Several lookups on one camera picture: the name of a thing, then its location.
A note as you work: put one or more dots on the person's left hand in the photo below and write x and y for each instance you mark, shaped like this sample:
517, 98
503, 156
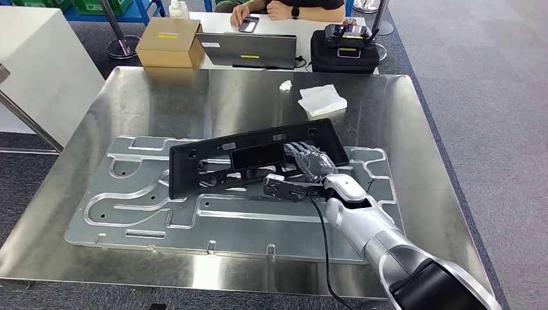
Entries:
279, 10

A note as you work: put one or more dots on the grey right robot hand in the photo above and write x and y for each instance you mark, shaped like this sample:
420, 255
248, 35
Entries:
314, 164

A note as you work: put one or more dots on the person's right hand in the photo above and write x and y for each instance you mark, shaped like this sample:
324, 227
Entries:
244, 13

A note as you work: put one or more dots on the black plastic frame part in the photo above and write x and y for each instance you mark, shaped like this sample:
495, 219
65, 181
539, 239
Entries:
184, 171

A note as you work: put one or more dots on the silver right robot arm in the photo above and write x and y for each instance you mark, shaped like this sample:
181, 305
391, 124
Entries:
368, 227

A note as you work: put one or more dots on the person's right forearm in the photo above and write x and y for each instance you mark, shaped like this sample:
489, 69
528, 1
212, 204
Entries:
253, 3

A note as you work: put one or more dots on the person's left forearm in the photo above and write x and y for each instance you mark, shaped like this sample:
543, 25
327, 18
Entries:
321, 15

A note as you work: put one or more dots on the steel workbench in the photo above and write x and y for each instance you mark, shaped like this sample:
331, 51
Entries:
171, 98

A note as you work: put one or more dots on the black smartphone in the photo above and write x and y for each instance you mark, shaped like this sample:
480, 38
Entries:
248, 25

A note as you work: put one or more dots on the black wristwatch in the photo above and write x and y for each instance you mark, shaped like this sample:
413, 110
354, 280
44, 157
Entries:
295, 13

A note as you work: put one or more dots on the grey laptop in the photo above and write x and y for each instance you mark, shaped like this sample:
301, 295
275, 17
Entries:
244, 49

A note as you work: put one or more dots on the person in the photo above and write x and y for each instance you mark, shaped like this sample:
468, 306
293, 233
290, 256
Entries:
317, 3

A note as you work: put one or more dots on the white folded tissue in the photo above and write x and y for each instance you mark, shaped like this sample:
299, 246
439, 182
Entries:
321, 100

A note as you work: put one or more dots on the white plastic bottle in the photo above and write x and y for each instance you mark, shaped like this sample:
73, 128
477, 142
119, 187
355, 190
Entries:
179, 10

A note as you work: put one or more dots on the crumpled white tissue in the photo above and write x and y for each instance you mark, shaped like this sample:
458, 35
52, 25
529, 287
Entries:
285, 85

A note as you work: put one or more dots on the cardboard box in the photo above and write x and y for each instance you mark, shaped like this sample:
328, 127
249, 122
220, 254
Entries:
167, 43

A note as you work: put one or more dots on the black carry case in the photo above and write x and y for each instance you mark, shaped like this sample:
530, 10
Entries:
342, 64

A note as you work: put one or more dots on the blue storage rack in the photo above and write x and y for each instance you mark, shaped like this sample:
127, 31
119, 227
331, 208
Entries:
147, 12

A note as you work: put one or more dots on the aluminium fixture plate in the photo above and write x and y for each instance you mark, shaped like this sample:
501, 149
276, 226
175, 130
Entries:
235, 231

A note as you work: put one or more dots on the green plastic crate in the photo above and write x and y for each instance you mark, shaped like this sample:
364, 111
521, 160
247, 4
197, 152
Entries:
43, 3
98, 6

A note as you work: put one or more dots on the small steel table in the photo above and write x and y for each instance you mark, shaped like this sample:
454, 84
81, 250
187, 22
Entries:
25, 117

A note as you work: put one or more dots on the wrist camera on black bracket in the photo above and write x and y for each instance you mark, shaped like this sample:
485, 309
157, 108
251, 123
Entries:
291, 190

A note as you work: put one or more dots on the chrome stanchion post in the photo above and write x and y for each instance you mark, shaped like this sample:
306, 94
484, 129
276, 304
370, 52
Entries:
381, 28
122, 47

